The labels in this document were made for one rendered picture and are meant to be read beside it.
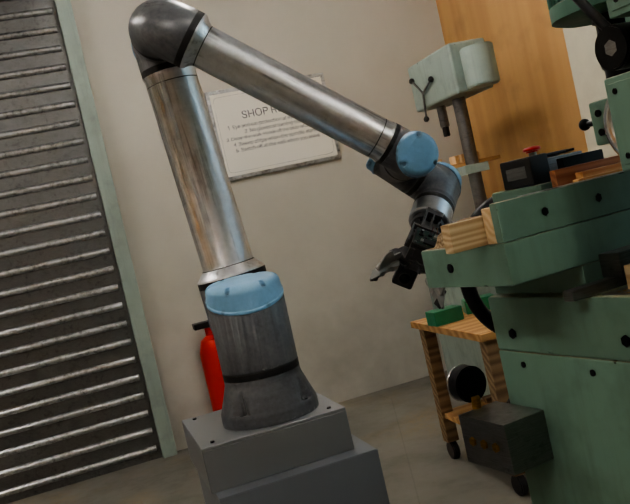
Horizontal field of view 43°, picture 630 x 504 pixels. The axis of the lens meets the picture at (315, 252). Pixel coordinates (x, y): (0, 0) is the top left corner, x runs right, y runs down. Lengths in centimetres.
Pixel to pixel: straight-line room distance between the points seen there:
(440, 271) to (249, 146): 298
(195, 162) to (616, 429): 96
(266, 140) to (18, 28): 129
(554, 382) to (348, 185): 311
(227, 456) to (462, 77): 244
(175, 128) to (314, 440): 69
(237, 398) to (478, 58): 227
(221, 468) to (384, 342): 293
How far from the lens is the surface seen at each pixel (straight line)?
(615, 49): 115
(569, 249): 118
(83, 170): 404
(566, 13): 131
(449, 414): 301
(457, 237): 111
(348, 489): 152
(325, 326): 424
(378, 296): 433
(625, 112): 109
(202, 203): 169
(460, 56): 356
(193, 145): 170
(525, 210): 114
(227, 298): 151
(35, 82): 411
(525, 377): 133
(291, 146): 421
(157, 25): 162
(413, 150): 162
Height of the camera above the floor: 99
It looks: 3 degrees down
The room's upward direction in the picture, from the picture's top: 13 degrees counter-clockwise
